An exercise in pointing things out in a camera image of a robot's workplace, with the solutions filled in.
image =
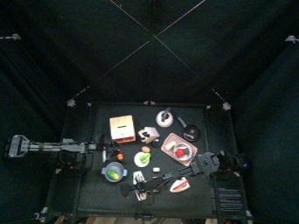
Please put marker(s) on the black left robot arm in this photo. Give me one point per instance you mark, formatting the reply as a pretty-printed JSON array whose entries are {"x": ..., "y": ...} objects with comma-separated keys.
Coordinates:
[{"x": 51, "y": 146}]

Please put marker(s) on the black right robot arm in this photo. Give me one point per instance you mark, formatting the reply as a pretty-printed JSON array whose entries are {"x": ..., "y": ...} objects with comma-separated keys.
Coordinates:
[{"x": 205, "y": 164}]

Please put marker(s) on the orange toy carrot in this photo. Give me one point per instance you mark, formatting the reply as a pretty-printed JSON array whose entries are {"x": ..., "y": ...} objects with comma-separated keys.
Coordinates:
[{"x": 119, "y": 157}]

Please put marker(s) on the white toy knife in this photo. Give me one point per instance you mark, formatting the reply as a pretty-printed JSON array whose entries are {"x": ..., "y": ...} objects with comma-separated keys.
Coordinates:
[{"x": 105, "y": 155}]

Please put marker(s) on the white round plate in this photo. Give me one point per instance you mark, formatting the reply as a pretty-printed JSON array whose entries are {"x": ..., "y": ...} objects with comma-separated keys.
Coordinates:
[{"x": 138, "y": 161}]

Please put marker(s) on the white red cake slice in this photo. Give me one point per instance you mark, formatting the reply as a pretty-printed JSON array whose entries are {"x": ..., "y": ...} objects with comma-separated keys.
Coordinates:
[{"x": 179, "y": 185}]

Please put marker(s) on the yellow green toy fruit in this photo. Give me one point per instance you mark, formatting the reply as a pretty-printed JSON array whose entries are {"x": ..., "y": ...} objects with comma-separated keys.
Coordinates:
[{"x": 114, "y": 175}]

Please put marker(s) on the grey bowl with vegetables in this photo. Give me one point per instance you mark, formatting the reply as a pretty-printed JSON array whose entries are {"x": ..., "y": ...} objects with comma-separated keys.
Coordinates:
[{"x": 114, "y": 171}]

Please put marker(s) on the green toy vegetable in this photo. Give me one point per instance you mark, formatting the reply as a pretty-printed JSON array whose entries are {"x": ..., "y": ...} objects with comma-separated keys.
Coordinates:
[{"x": 145, "y": 157}]

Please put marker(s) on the brown toy egg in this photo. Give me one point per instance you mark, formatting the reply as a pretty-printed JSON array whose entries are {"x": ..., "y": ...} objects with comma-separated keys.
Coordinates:
[{"x": 146, "y": 149}]

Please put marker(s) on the small black round toy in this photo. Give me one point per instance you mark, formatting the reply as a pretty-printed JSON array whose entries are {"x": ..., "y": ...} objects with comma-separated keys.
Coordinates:
[{"x": 157, "y": 142}]

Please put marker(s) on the red toy fruit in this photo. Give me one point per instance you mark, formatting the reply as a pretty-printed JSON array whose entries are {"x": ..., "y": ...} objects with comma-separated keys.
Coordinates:
[{"x": 179, "y": 153}]

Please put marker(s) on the pale yellow toy butter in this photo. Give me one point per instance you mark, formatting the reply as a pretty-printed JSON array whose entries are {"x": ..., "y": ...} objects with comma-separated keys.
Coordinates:
[{"x": 170, "y": 145}]

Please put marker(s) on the small metal bowl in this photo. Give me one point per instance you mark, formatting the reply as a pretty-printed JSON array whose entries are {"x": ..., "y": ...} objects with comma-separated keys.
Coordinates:
[{"x": 187, "y": 148}]

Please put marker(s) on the white toy kettle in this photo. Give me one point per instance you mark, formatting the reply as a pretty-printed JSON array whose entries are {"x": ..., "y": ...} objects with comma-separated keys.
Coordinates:
[{"x": 165, "y": 118}]

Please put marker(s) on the pink rectangular tray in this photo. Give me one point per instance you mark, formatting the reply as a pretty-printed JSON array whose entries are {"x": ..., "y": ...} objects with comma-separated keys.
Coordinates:
[{"x": 173, "y": 140}]

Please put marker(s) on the black toy frying pan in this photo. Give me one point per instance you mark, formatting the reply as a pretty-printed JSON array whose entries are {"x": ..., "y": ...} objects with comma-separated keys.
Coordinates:
[{"x": 191, "y": 131}]

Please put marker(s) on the grey frame corner bracket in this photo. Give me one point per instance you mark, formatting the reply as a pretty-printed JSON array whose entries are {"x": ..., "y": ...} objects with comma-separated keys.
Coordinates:
[
  {"x": 71, "y": 102},
  {"x": 149, "y": 102},
  {"x": 226, "y": 106},
  {"x": 14, "y": 36},
  {"x": 292, "y": 38}
]

